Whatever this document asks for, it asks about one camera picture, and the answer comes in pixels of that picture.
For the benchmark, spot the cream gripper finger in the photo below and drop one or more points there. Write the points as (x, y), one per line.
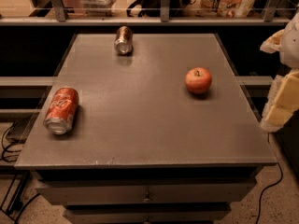
(282, 101)
(272, 43)

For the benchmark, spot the brown orange soda can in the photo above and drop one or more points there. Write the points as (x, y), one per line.
(123, 43)

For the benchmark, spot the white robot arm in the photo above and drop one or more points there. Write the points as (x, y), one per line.
(289, 44)

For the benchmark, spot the red cola can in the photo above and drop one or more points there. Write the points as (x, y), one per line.
(61, 112)

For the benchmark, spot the printed snack bag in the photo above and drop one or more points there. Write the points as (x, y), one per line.
(225, 8)

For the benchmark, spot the black bag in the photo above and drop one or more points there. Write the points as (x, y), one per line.
(153, 8)

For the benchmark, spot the grey drawer cabinet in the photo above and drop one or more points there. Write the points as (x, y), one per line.
(137, 120)

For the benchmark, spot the upper grey drawer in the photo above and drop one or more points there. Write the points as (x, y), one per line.
(144, 191)

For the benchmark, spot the grey drawer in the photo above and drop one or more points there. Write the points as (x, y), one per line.
(144, 191)
(148, 214)

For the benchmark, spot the lower grey drawer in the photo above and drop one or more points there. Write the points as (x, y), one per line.
(148, 214)

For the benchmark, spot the black box on floor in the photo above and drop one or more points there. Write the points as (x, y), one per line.
(20, 130)

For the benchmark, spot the grey metal shelf rail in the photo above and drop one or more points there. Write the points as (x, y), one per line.
(30, 12)

